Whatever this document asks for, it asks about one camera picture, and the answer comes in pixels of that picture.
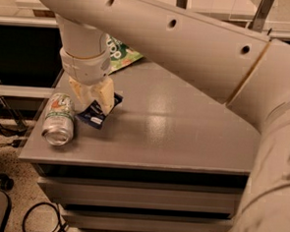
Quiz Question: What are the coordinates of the black floor cable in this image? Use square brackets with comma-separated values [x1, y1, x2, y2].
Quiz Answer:
[21, 201, 79, 232]

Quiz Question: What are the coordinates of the middle metal bracket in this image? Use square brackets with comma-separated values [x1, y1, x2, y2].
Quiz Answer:
[176, 0, 188, 9]

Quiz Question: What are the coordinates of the grey drawer cabinet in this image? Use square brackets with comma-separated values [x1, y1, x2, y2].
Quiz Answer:
[20, 61, 259, 232]

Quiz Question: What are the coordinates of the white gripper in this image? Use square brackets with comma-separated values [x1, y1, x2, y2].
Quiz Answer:
[59, 48, 114, 116]

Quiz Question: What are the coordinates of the right metal bracket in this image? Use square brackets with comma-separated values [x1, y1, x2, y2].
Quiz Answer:
[248, 0, 275, 32]

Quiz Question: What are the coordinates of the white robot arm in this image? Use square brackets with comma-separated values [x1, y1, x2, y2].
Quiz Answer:
[39, 0, 290, 232]

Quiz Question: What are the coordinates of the dark blue rxbar wrapper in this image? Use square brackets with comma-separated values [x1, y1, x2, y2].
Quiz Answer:
[75, 89, 125, 132]

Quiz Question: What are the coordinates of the green chip bag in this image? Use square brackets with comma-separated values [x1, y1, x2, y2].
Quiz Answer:
[106, 36, 143, 75]

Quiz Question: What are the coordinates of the black cables left side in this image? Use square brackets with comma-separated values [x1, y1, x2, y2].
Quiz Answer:
[0, 95, 30, 151]

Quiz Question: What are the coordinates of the silver 7up can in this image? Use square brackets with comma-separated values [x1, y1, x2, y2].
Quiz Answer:
[41, 92, 75, 146]

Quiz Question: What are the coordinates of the metal bracket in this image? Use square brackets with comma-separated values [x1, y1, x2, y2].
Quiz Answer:
[248, 0, 275, 32]
[176, 0, 188, 9]

